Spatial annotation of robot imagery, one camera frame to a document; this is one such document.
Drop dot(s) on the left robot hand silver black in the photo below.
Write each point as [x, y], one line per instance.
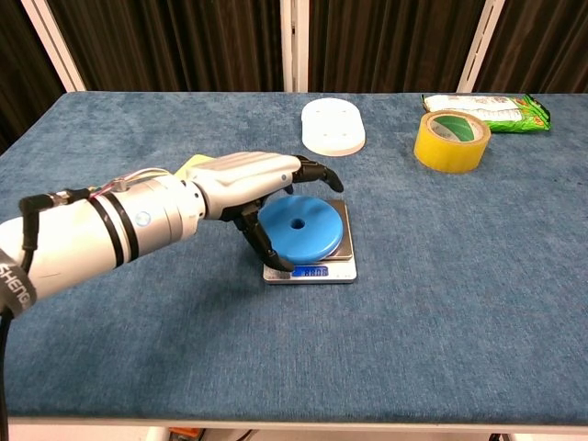
[243, 177]

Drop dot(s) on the blue disc weight with hole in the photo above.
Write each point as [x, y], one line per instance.
[317, 239]

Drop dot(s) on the digital kitchen scale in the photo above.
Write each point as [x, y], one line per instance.
[343, 274]

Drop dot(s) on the yellow sponge block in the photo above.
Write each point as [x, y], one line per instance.
[195, 161]

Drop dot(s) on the white oval plastic plate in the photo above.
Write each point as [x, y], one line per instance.
[333, 128]

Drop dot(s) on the black pleated curtain panel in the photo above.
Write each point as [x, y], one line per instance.
[23, 69]
[161, 46]
[390, 46]
[542, 46]

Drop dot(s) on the yellow packing tape roll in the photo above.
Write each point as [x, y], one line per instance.
[441, 156]

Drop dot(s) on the blue fabric table cover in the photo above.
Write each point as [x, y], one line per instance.
[459, 275]

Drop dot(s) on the orange plastic part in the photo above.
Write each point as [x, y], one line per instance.
[184, 434]

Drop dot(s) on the green white snack packet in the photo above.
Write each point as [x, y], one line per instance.
[519, 120]

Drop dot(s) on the white metal frame post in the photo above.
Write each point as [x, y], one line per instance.
[480, 46]
[55, 46]
[294, 46]

